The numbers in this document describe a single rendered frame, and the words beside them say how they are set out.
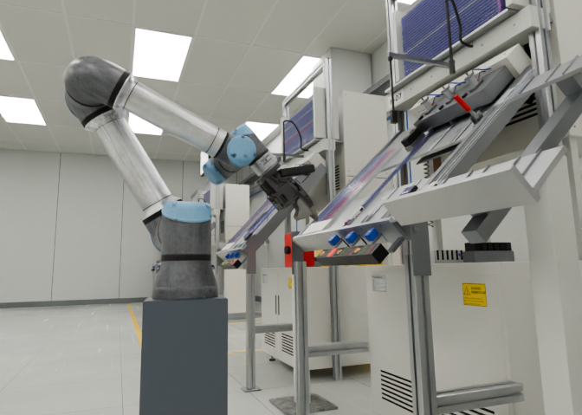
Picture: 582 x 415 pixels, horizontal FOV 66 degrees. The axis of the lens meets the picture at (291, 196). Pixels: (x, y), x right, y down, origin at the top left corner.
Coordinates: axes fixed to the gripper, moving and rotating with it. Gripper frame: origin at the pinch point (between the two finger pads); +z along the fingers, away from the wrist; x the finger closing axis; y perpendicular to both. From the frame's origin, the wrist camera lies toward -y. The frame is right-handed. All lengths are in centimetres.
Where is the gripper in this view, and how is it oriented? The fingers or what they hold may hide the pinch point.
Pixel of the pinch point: (316, 216)
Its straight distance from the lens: 137.0
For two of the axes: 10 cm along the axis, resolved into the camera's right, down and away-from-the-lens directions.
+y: -6.8, 6.3, -3.8
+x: 3.6, -1.6, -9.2
